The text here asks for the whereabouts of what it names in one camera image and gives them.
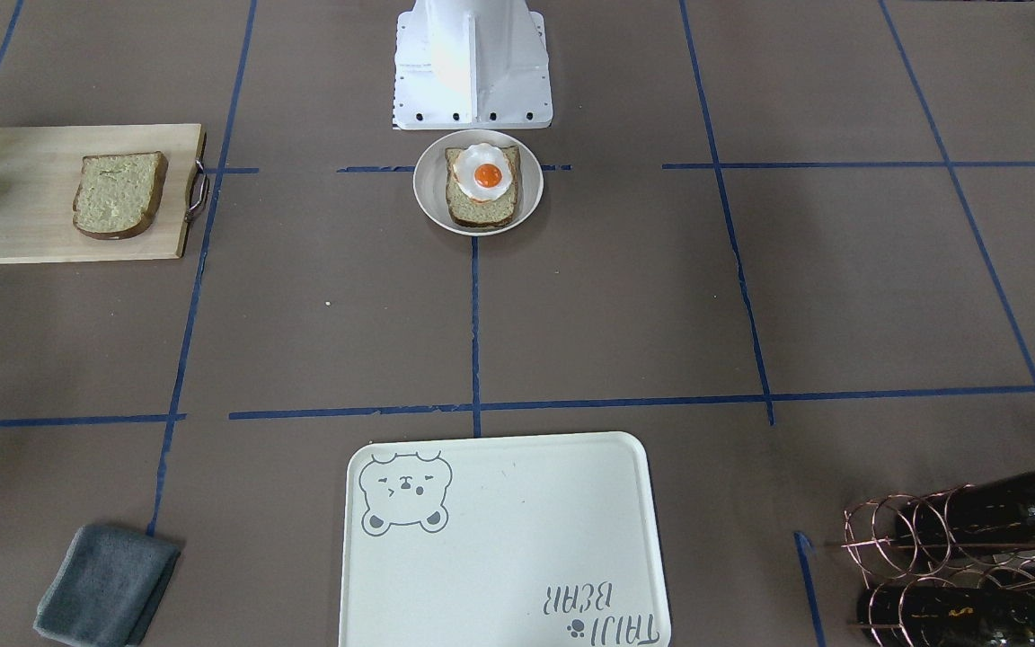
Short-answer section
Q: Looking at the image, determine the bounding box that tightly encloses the bread slice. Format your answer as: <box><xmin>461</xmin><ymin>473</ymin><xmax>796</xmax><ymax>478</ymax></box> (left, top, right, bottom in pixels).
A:
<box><xmin>444</xmin><ymin>145</ymin><xmax>521</xmax><ymax>226</ymax></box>
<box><xmin>71</xmin><ymin>151</ymin><xmax>169</xmax><ymax>239</ymax></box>

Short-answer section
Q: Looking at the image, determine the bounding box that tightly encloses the white bear serving tray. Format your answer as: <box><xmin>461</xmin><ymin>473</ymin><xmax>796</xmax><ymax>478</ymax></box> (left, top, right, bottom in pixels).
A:
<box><xmin>338</xmin><ymin>431</ymin><xmax>672</xmax><ymax>646</ymax></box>

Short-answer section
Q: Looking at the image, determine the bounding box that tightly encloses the white round plate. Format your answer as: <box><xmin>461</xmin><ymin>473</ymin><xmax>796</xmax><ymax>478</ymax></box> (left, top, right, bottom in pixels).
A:
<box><xmin>413</xmin><ymin>129</ymin><xmax>544</xmax><ymax>236</ymax></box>

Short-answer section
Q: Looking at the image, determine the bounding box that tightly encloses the bread slice on plate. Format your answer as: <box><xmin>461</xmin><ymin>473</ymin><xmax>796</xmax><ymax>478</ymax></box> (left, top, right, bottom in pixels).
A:
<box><xmin>444</xmin><ymin>145</ymin><xmax>521</xmax><ymax>226</ymax></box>

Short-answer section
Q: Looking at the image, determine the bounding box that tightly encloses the fried egg toy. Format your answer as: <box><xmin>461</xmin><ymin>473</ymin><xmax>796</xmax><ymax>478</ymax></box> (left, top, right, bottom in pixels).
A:
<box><xmin>451</xmin><ymin>143</ymin><xmax>514</xmax><ymax>202</ymax></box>

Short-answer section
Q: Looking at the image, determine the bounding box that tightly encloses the wooden cutting board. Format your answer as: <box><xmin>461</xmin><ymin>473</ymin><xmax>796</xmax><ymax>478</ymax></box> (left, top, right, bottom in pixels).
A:
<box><xmin>0</xmin><ymin>123</ymin><xmax>205</xmax><ymax>263</ymax></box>

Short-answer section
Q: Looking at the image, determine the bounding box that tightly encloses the folded grey cloth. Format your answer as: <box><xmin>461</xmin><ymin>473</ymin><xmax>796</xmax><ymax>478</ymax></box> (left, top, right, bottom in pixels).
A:
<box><xmin>32</xmin><ymin>524</ymin><xmax>181</xmax><ymax>646</ymax></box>

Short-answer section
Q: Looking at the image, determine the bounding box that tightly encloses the dark wine bottle lower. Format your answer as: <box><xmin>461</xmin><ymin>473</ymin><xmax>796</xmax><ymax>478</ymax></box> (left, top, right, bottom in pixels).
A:
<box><xmin>857</xmin><ymin>584</ymin><xmax>1035</xmax><ymax>646</ymax></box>

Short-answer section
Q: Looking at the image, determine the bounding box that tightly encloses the dark wine bottle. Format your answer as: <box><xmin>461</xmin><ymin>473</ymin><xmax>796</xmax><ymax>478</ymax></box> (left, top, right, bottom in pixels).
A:
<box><xmin>857</xmin><ymin>584</ymin><xmax>1035</xmax><ymax>646</ymax></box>
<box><xmin>894</xmin><ymin>471</ymin><xmax>1035</xmax><ymax>558</ymax></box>

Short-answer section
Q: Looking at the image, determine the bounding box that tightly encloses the dark wine bottle upper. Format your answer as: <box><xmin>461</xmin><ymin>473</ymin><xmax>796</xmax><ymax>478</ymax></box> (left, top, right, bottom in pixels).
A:
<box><xmin>894</xmin><ymin>471</ymin><xmax>1035</xmax><ymax>558</ymax></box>

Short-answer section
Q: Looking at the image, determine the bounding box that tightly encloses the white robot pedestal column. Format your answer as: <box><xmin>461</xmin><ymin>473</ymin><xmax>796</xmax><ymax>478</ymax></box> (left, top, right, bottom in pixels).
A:
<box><xmin>392</xmin><ymin>1</ymin><xmax>554</xmax><ymax>131</ymax></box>

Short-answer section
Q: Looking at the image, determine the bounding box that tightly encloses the copper wire bottle rack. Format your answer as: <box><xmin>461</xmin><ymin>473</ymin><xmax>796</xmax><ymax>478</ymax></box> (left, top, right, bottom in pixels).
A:
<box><xmin>841</xmin><ymin>472</ymin><xmax>1035</xmax><ymax>646</ymax></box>

